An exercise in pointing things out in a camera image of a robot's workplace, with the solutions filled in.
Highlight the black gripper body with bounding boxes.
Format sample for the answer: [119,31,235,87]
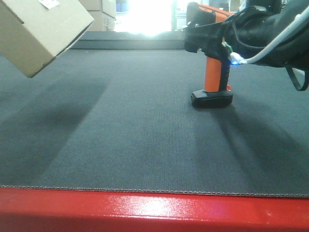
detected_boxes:
[183,21,231,59]

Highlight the orange black barcode scanner gun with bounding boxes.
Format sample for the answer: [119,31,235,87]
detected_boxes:
[186,2,233,108]

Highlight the brown cardboard package box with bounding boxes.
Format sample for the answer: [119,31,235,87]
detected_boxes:
[0,0,94,78]

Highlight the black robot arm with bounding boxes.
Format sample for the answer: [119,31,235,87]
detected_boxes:
[183,0,309,71]

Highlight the stacked cardboard boxes background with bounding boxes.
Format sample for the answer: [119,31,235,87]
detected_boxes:
[79,0,116,32]

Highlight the dark grey conveyor belt mat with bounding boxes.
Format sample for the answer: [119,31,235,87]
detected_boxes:
[0,50,309,197]

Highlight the white barcode label sticker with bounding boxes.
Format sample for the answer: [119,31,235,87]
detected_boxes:
[39,0,59,9]

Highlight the red metal conveyor table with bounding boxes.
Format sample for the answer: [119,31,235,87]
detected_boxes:
[0,31,309,232]

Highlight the white usb cable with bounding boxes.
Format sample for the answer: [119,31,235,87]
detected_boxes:
[230,7,309,66]

